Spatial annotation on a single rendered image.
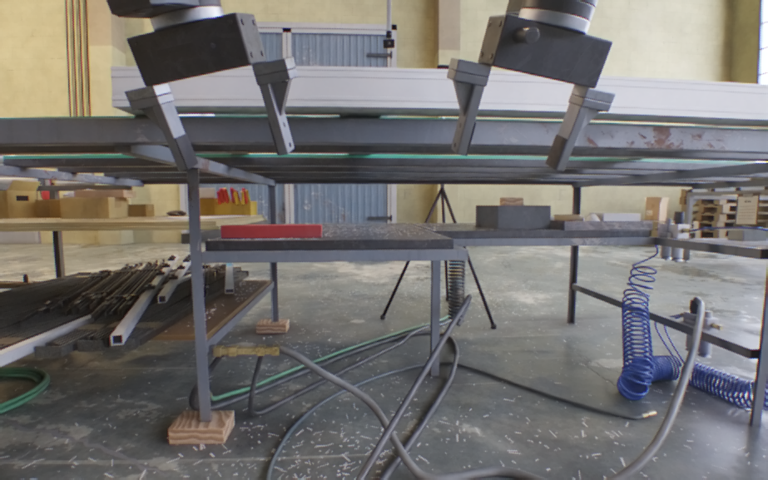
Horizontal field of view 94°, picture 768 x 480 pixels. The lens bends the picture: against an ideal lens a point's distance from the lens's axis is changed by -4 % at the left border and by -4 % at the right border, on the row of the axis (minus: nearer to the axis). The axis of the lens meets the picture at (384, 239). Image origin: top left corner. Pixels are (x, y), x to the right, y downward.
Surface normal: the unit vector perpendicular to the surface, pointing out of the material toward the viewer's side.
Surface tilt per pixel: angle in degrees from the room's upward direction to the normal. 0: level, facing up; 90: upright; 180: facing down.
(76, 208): 90
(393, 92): 90
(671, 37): 90
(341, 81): 90
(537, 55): 114
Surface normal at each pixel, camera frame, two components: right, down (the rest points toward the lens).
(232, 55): -0.08, 0.48
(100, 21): 0.07, 0.09
